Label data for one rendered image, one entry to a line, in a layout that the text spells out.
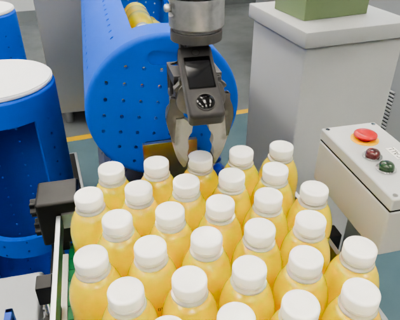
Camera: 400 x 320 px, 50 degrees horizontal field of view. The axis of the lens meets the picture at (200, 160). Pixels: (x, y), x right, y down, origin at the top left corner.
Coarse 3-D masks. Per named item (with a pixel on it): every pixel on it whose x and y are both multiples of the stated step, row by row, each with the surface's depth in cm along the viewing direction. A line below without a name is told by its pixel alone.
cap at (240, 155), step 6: (234, 150) 69; (240, 150) 69; (246, 150) 69; (252, 150) 69; (234, 156) 67; (240, 156) 67; (246, 156) 67; (252, 156) 68; (234, 162) 68; (240, 162) 68; (246, 162) 68
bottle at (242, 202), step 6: (216, 192) 64; (222, 192) 63; (228, 192) 63; (234, 192) 63; (240, 192) 63; (246, 192) 64; (234, 198) 63; (240, 198) 63; (246, 198) 64; (240, 204) 63; (246, 204) 64; (234, 210) 63; (240, 210) 63; (246, 210) 64; (240, 216) 64; (240, 222) 64
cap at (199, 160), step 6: (198, 150) 69; (204, 150) 69; (192, 156) 67; (198, 156) 67; (204, 156) 67; (210, 156) 67; (192, 162) 66; (198, 162) 66; (204, 162) 66; (210, 162) 66; (192, 168) 67; (198, 168) 66; (204, 168) 66; (210, 168) 67
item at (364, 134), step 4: (360, 128) 69; (364, 128) 69; (356, 132) 68; (360, 132) 68; (364, 132) 68; (368, 132) 68; (372, 132) 68; (356, 136) 68; (360, 136) 67; (364, 136) 67; (368, 136) 67; (372, 136) 67; (376, 136) 67; (364, 140) 68; (368, 140) 67; (372, 140) 67
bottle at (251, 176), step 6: (228, 162) 70; (252, 162) 70; (240, 168) 68; (246, 168) 68; (252, 168) 69; (246, 174) 68; (252, 174) 69; (246, 180) 68; (252, 180) 69; (258, 180) 71; (246, 186) 69; (252, 186) 69
